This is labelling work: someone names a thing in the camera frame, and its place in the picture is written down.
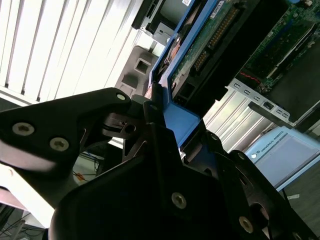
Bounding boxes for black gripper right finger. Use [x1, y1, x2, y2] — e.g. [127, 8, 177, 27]
[181, 129, 320, 240]

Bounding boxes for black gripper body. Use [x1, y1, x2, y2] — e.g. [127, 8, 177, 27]
[48, 154, 266, 240]

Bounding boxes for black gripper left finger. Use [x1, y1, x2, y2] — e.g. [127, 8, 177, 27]
[0, 82, 182, 187]

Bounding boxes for hard disk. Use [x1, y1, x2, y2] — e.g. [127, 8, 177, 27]
[147, 0, 261, 153]

